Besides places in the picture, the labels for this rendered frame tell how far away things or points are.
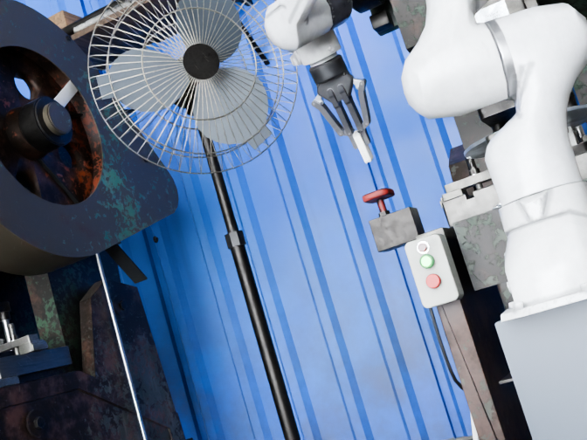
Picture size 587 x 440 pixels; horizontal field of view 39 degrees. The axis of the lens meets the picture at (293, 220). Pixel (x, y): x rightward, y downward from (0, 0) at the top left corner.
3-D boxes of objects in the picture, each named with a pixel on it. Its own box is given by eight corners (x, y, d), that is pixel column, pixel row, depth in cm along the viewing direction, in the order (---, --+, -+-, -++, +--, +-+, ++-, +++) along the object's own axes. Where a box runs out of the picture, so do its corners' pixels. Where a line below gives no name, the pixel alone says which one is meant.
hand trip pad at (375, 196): (396, 220, 174) (384, 186, 176) (369, 230, 177) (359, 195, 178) (405, 221, 181) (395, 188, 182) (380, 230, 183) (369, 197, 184)
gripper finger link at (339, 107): (331, 88, 176) (325, 91, 177) (352, 136, 179) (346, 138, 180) (335, 84, 180) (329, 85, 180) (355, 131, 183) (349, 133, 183)
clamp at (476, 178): (511, 184, 188) (497, 141, 190) (441, 208, 194) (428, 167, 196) (515, 185, 194) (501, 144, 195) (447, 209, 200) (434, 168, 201)
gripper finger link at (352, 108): (339, 82, 179) (345, 79, 179) (362, 128, 182) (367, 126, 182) (334, 86, 176) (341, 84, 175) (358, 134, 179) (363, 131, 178)
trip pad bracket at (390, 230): (438, 292, 171) (408, 201, 174) (394, 305, 175) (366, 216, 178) (445, 290, 177) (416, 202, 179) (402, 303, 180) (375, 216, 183)
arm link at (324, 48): (327, 32, 169) (338, 57, 171) (340, 21, 180) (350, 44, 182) (273, 56, 174) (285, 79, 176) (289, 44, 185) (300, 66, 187)
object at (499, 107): (572, 96, 179) (563, 72, 180) (482, 130, 186) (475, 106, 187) (579, 107, 194) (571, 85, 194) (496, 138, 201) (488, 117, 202)
